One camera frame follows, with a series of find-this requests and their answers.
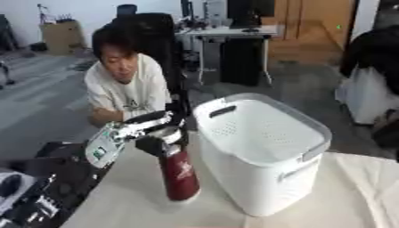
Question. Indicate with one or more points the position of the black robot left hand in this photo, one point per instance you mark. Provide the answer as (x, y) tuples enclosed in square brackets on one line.
[(150, 144)]

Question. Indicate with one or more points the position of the red bottle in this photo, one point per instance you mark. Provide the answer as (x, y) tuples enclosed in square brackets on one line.
[(180, 176)]

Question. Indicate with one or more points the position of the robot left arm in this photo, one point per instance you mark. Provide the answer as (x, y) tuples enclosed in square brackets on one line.
[(104, 147)]

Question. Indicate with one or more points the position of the tan cardboard box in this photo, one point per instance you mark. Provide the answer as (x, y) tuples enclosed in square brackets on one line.
[(61, 37)]

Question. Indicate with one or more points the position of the person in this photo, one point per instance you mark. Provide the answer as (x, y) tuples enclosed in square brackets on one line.
[(130, 89), (371, 77)]

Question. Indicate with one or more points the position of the black office chair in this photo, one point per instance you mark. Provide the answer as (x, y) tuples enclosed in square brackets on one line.
[(161, 38)]

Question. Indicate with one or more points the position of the white plastic laundry basket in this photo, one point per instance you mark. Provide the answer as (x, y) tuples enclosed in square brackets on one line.
[(259, 160)]

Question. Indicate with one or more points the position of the black computer tower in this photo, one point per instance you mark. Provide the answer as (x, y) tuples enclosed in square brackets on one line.
[(241, 61)]

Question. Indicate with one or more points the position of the white desk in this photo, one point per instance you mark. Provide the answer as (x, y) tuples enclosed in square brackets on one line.
[(228, 32)]

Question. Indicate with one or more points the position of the black computer monitor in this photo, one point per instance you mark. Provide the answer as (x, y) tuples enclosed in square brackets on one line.
[(249, 12)]

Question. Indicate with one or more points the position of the tripod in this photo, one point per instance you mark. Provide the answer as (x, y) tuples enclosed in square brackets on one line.
[(43, 13)]

